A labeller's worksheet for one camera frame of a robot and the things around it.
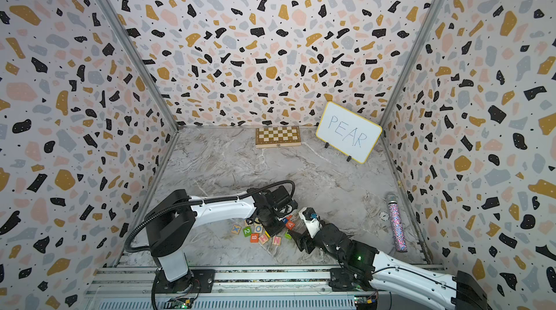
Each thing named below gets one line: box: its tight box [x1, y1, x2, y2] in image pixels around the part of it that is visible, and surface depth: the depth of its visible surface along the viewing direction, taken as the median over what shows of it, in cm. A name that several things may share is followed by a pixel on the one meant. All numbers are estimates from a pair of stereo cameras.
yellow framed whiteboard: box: [314, 101, 383, 165], surface depth 107 cm
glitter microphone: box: [386, 191, 409, 253], surface depth 86 cm
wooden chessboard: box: [254, 126, 302, 149], surface depth 115 cm
